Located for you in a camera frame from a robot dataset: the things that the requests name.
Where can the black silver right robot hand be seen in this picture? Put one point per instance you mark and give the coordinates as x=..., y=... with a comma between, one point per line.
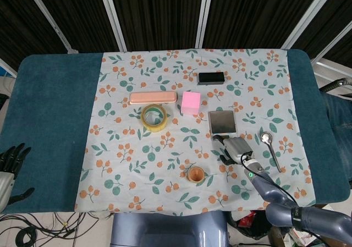
x=237, y=148

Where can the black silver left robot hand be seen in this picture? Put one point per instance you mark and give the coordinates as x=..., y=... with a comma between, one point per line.
x=6, y=183

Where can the small orange ceramic cup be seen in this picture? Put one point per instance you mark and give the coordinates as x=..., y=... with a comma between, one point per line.
x=196, y=175

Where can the silver digital kitchen scale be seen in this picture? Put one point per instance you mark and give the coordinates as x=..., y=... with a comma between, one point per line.
x=222, y=121

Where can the metal spoon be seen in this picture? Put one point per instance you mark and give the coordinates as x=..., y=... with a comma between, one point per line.
x=272, y=150

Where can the pink cube block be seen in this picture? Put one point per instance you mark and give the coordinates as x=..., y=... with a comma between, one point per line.
x=191, y=102

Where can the floral print tablecloth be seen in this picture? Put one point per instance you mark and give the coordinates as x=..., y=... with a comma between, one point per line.
x=165, y=153

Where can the black rectangular box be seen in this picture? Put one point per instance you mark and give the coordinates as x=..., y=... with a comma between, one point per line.
x=211, y=77

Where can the black lined waste bin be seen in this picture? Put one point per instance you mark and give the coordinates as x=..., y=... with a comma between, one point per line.
x=251, y=225

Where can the yellow tape roll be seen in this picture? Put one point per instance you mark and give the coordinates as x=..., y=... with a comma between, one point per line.
x=160, y=124

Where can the teal velvet table cover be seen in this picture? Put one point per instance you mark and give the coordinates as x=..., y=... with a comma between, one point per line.
x=52, y=106

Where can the pink oblong pencil case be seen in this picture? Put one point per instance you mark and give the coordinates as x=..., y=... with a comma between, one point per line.
x=152, y=98

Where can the blue-grey robot torso base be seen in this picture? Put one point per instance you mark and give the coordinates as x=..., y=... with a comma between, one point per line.
x=170, y=230

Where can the black pleated partition panel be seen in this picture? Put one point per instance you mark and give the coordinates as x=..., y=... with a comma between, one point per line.
x=255, y=13
x=79, y=13
x=332, y=13
x=156, y=13
x=19, y=27

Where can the white partition frame post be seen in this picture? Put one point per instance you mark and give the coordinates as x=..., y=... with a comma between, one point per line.
x=50, y=18
x=308, y=13
x=332, y=40
x=112, y=16
x=204, y=13

